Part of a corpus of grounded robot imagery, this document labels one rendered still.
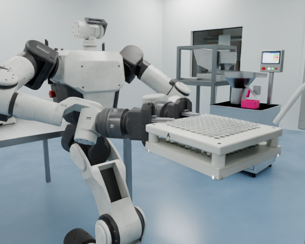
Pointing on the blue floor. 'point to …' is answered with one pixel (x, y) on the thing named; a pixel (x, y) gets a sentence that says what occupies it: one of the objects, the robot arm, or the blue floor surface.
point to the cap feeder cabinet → (252, 116)
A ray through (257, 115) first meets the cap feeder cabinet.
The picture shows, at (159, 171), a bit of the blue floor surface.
